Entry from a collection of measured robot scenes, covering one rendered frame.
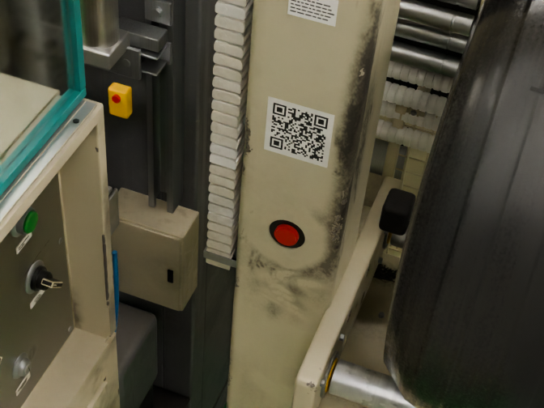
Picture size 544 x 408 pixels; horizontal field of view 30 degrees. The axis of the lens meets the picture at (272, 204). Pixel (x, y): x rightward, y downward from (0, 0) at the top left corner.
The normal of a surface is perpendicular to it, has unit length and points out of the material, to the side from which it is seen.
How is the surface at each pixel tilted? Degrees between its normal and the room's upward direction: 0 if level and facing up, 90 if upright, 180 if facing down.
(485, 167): 50
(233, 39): 90
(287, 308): 90
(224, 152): 90
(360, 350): 0
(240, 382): 90
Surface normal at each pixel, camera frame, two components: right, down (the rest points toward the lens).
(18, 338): 0.93, 0.29
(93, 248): -0.35, 0.63
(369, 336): 0.07, -0.72
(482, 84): -0.73, -0.38
